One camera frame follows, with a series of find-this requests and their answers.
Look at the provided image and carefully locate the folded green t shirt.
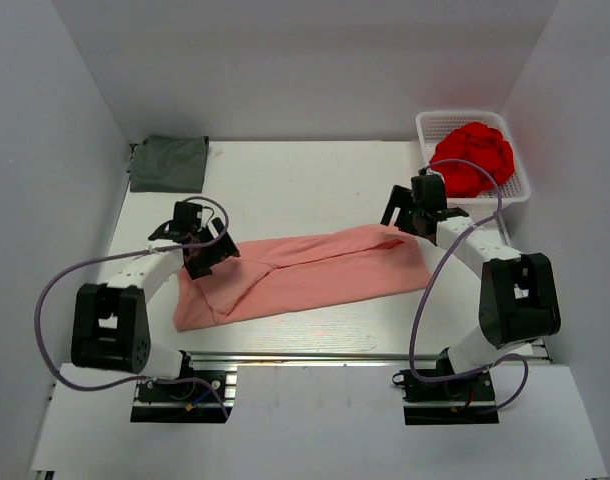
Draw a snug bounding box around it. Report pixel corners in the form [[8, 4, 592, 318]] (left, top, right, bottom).
[[127, 136, 210, 194]]

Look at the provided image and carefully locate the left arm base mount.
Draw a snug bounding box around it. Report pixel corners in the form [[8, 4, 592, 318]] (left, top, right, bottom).
[[130, 369, 237, 425]]

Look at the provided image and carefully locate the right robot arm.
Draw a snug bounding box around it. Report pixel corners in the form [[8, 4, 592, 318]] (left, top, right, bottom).
[[381, 173, 561, 399]]

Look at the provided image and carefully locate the aluminium rail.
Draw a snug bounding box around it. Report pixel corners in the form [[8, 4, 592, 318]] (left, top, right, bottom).
[[191, 352, 409, 365]]

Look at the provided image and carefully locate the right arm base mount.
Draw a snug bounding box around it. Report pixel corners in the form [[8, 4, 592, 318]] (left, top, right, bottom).
[[392, 369, 499, 426]]

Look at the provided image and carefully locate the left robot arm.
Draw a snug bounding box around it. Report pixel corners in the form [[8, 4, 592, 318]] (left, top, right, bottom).
[[71, 196, 239, 399]]

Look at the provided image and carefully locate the white plastic basket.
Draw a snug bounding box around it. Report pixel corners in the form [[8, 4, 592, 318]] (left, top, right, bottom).
[[416, 110, 530, 211]]

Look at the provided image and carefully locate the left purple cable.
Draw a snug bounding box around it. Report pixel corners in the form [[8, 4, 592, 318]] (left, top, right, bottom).
[[33, 196, 231, 420]]

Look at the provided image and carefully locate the pink t shirt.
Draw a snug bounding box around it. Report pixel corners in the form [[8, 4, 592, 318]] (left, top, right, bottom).
[[173, 224, 430, 332]]

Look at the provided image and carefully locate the red t shirt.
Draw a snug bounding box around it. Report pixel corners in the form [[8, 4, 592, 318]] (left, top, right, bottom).
[[430, 122, 515, 198]]

